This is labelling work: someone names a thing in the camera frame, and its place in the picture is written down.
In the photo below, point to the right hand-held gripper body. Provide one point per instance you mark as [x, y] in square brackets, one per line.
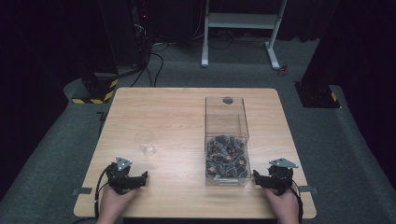
[280, 177]

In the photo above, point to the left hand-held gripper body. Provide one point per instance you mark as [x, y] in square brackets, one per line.
[120, 179]

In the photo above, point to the person's left hand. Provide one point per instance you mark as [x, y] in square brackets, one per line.
[115, 202]

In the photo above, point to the person's right hand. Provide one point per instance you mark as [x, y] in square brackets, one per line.
[281, 203]

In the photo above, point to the clear glass cup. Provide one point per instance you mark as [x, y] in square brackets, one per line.
[145, 142]

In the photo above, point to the pile of tea bags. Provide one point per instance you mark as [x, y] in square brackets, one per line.
[226, 157]

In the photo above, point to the clear acrylic box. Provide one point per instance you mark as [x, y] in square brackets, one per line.
[226, 124]

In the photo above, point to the black yellow striped stand base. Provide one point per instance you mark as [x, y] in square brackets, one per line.
[99, 90]

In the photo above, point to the small red floor object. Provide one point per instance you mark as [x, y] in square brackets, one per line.
[283, 70]

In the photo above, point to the black equipment tower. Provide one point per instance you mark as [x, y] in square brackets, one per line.
[127, 34]

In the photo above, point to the white metal stand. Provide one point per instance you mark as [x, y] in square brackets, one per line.
[239, 21]

